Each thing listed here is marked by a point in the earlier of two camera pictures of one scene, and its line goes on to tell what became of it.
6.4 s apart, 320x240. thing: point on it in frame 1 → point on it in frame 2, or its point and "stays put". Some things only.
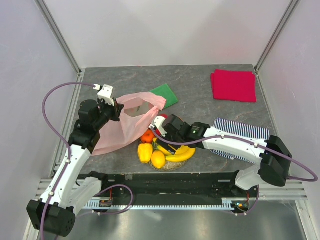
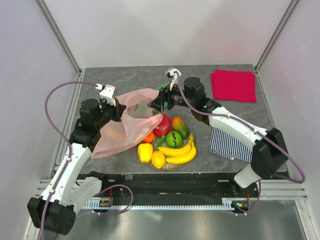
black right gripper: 167,147 → 158,103
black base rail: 210,185 stays put
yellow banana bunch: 183,154 stays put
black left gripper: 116,109 stays put
